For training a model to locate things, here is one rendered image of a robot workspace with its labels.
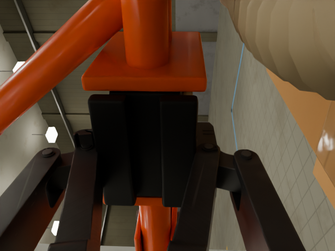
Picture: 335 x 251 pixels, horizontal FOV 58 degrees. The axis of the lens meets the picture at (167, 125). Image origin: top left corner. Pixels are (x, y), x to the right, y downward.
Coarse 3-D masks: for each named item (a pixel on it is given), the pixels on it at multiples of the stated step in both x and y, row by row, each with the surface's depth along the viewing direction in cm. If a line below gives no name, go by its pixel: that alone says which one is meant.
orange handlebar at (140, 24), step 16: (128, 0) 13; (144, 0) 13; (160, 0) 13; (128, 16) 14; (144, 16) 13; (160, 16) 14; (128, 32) 14; (144, 32) 14; (160, 32) 14; (128, 48) 15; (144, 48) 14; (160, 48) 14; (128, 64) 15; (144, 64) 15; (160, 64) 15; (144, 208) 20; (160, 208) 20; (176, 208) 24; (144, 224) 21; (160, 224) 21; (144, 240) 22; (160, 240) 21
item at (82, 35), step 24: (96, 0) 15; (120, 0) 15; (72, 24) 16; (96, 24) 16; (120, 24) 16; (48, 48) 17; (72, 48) 16; (96, 48) 17; (24, 72) 18; (48, 72) 17; (0, 96) 18; (24, 96) 18; (0, 120) 19
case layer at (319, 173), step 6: (318, 162) 113; (318, 168) 113; (318, 174) 113; (324, 174) 108; (318, 180) 113; (324, 180) 108; (330, 180) 104; (324, 186) 108; (330, 186) 104; (330, 192) 104; (330, 198) 103
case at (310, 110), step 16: (272, 80) 37; (288, 96) 31; (304, 96) 27; (320, 96) 24; (304, 112) 27; (320, 112) 24; (304, 128) 27; (320, 128) 24; (320, 144) 24; (320, 160) 24
